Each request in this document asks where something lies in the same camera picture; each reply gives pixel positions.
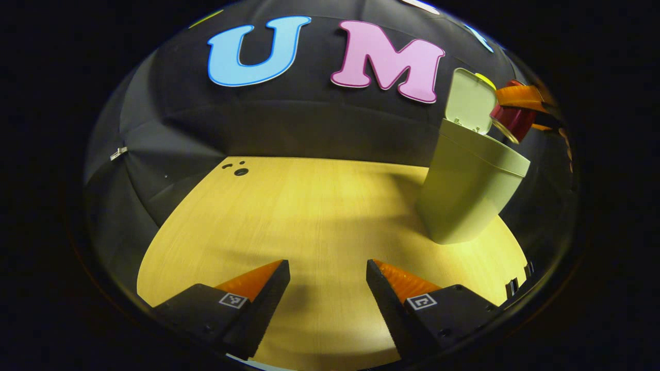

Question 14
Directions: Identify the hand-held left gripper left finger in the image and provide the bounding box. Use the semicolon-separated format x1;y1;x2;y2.
151;259;291;360

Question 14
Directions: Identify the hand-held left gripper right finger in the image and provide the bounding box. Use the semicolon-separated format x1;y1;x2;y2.
366;259;500;361

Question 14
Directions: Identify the red pop can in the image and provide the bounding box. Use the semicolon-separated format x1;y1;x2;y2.
489;79;538;145

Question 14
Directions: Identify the pale green garbage bin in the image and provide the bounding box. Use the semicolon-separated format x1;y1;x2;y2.
415;68;532;245

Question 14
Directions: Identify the wooden desktop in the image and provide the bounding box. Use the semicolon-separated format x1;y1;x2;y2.
137;156;529;371

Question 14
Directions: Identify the black backdrop cloth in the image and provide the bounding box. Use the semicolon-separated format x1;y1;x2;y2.
85;0;578;268

